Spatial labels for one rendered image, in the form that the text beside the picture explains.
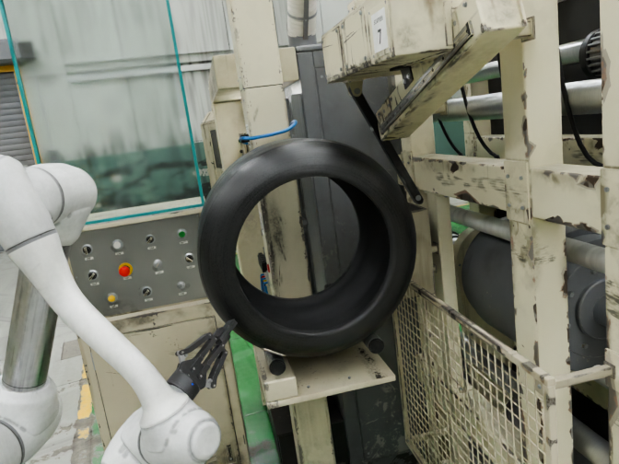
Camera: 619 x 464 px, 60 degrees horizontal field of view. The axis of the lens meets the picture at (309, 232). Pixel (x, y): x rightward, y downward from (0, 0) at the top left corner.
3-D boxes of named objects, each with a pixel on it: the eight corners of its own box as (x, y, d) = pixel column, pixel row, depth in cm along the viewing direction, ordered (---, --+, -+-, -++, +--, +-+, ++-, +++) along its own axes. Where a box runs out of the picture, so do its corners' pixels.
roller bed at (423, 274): (376, 285, 199) (367, 207, 192) (413, 278, 201) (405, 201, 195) (394, 302, 179) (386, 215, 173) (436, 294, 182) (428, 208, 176)
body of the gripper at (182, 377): (156, 383, 123) (181, 353, 129) (181, 408, 125) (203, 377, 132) (172, 380, 118) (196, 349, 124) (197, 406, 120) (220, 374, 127)
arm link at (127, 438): (163, 431, 123) (196, 432, 114) (117, 493, 112) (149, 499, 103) (133, 400, 119) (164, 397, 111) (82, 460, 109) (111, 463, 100)
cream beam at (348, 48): (324, 85, 168) (319, 36, 165) (400, 75, 172) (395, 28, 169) (391, 58, 109) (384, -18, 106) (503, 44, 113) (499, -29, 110)
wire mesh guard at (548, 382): (405, 443, 201) (386, 266, 187) (410, 442, 202) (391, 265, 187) (560, 676, 115) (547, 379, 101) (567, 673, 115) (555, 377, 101)
